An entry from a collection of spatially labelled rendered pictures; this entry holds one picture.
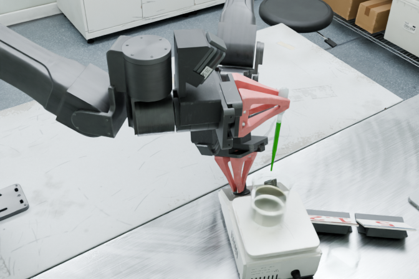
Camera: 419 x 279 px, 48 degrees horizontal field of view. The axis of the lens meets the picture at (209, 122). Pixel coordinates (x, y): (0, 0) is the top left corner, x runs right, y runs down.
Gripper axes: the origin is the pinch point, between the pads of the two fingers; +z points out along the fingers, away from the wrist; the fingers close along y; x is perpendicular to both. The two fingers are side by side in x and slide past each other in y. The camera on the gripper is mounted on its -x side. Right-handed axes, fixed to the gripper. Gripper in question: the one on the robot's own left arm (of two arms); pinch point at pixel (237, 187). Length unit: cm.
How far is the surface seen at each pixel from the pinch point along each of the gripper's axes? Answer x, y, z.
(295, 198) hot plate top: 1.2, 10.7, 1.1
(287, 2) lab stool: 139, -51, -40
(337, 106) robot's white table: 42.1, 4.5, -8.3
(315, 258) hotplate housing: -4.1, 16.1, 8.5
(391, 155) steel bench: 33.9, 19.2, 0.7
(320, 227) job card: 6.4, 13.2, 7.9
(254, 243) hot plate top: -10.0, 8.5, 5.0
